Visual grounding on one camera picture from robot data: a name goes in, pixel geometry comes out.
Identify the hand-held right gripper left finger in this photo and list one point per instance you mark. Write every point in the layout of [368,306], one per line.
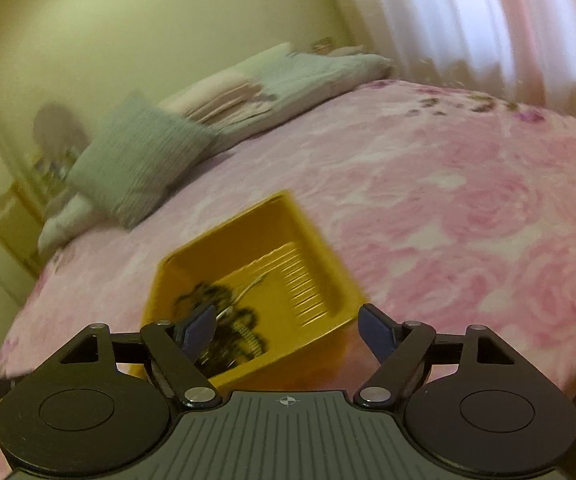
[198,330]

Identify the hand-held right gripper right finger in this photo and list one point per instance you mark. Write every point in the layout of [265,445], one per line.
[375,330]

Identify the yellow plastic tray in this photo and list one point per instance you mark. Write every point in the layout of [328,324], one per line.
[288,240]

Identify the pink floral blanket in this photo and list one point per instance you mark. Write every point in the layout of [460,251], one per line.
[442,210]

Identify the wooden chair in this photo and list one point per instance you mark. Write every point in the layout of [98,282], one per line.
[10,225]

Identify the pale pillow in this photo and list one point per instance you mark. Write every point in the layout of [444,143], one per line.
[68,225]

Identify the green checked pillow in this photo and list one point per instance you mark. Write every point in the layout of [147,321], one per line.
[138,160]

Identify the wooden shelf unit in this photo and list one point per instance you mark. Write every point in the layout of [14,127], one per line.
[50,170]

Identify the folded pink towels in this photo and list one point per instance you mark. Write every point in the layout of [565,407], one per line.
[208,92]

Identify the grey green quilt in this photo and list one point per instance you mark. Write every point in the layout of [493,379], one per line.
[318,80]

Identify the small brown container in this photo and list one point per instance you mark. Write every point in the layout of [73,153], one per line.
[323,45]

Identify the white sheer curtain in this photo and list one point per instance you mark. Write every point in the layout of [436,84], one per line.
[467,15]

